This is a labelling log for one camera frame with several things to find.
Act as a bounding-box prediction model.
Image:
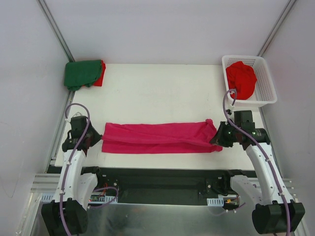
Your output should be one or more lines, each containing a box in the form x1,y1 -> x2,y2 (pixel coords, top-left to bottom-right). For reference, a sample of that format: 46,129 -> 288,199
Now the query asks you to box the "folded green t shirt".
64,59 -> 103,91

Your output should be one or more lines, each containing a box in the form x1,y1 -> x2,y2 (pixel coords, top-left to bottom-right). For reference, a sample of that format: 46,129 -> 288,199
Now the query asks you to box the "left white cable duct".
41,193 -> 118,205

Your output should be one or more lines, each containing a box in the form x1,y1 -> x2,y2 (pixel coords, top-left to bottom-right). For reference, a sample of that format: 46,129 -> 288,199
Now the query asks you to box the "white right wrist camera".
225,109 -> 233,116

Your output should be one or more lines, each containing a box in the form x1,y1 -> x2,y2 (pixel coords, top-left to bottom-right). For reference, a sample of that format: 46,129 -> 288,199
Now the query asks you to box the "white plastic laundry basket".
221,55 -> 278,109

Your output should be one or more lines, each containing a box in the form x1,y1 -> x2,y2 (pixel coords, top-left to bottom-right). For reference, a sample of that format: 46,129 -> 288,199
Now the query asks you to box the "red t shirt in basket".
226,61 -> 257,100

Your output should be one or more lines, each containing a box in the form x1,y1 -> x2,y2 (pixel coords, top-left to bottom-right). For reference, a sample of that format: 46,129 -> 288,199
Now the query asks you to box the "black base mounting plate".
81,167 -> 255,206

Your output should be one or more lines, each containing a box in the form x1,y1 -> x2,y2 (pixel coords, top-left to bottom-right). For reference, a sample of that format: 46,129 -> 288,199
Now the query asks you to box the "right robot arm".
210,110 -> 305,235

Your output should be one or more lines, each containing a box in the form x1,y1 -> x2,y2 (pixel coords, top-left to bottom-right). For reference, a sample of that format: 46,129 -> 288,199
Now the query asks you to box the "right white cable duct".
206,195 -> 239,207

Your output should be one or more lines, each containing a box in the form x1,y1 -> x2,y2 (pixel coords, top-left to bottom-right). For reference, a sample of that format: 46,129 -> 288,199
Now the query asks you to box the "white cable duct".
41,193 -> 118,205
206,195 -> 239,207

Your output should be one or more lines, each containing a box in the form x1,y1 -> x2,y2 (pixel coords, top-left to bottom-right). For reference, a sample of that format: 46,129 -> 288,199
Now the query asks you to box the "pink t shirt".
101,119 -> 223,154

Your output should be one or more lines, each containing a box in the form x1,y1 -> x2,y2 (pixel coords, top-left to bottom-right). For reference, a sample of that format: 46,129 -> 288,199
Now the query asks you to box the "left aluminium corner post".
36,0 -> 75,62

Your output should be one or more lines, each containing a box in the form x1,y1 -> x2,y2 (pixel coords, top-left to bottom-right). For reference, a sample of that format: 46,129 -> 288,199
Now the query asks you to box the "folded red t shirt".
91,60 -> 106,87

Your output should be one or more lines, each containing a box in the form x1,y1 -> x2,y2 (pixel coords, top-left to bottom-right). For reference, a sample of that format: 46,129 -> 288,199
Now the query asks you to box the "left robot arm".
41,116 -> 104,236

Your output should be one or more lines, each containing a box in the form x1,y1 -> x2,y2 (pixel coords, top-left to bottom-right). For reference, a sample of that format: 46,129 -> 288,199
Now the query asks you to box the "right aluminium corner post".
257,0 -> 298,57

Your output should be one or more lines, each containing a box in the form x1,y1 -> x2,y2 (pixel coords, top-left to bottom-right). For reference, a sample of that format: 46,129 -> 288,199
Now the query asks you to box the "aluminium corner post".
257,0 -> 298,57
36,0 -> 75,62

